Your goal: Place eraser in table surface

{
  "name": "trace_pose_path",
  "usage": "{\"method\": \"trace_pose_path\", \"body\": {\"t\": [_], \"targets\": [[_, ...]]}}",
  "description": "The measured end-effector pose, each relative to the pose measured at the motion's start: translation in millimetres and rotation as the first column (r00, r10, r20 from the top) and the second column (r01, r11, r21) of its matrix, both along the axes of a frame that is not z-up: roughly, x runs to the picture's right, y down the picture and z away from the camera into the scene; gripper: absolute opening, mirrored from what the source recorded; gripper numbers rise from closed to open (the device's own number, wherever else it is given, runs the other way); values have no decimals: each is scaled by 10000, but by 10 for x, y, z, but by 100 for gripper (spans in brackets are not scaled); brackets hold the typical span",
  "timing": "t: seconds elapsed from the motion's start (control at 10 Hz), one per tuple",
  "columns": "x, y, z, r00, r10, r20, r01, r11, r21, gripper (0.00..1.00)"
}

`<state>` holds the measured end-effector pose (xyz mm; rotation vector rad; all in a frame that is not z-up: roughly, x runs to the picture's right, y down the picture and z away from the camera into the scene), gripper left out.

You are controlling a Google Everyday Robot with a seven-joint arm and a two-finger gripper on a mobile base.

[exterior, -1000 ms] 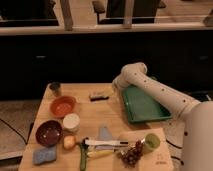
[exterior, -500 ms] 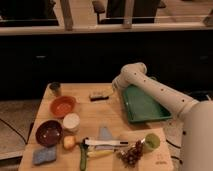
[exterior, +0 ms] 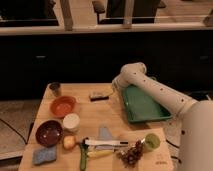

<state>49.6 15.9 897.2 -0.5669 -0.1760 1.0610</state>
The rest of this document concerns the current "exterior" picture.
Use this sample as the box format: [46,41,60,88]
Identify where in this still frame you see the black whiteboard eraser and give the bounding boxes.
[89,94,109,102]

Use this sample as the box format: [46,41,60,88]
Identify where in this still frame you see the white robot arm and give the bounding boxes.
[112,62,213,171]

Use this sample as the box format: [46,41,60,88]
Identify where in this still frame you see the green plastic tray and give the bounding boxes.
[122,85,172,124]

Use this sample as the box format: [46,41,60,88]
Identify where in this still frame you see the blue grey cloth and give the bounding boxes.
[95,125,114,150]

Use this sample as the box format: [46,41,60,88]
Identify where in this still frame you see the orange bowl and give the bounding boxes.
[49,96,76,118]

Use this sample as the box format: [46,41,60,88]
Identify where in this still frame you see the white round container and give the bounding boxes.
[63,113,80,133]

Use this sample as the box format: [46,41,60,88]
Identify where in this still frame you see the dark metal cup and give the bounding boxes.
[49,82,61,97]

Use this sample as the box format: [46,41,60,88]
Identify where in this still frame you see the white marker pen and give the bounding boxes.
[85,139,129,146]

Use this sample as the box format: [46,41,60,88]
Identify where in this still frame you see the green cucumber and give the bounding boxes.
[78,139,88,171]

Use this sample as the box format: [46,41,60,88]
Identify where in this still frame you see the yellow onion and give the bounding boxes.
[63,135,76,150]

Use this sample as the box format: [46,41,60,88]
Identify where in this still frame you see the yellow corn cob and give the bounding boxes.
[87,150,114,158]

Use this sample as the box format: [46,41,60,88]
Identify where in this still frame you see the green apple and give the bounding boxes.
[144,133,160,151]

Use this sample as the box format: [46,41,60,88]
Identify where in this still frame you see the dark red bowl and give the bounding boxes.
[35,120,63,147]

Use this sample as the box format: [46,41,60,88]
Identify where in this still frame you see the purple grape bunch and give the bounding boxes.
[117,141,143,167]

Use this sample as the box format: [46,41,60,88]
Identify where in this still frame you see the blue sponge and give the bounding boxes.
[32,146,57,165]

